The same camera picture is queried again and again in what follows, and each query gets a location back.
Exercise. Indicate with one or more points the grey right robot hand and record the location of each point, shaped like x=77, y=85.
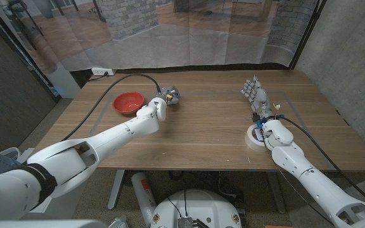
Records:
x=260, y=99

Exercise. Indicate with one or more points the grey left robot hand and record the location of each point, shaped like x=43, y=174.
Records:
x=170, y=94

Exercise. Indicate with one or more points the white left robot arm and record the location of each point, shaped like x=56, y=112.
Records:
x=112, y=137

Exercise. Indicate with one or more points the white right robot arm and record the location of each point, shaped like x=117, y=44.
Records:
x=315, y=183

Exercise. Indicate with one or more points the red bowl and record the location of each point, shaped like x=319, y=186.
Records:
x=128, y=103

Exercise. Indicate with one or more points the beige masking tape roll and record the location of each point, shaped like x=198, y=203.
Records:
x=250, y=141

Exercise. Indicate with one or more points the printed room scene backdrop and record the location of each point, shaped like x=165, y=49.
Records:
x=182, y=38

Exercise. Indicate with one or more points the white power strip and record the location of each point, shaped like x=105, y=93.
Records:
x=101, y=71

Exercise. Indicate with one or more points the black backdrop stand pole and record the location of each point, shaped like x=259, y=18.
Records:
x=21, y=50
x=306, y=35

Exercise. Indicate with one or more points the grey table leg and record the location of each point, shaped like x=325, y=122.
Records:
x=116, y=190
x=277, y=193

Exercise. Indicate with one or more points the white cylinder with orange label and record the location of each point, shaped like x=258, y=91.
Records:
x=144, y=196

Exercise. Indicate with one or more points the white cabinet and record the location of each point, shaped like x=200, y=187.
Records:
x=62, y=84

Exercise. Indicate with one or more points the white robot torso base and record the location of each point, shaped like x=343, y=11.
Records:
x=198, y=206

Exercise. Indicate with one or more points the grey electronics module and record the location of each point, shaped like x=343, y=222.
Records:
x=185, y=222

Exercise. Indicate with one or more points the dark brown door panel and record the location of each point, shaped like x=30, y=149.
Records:
x=8, y=95

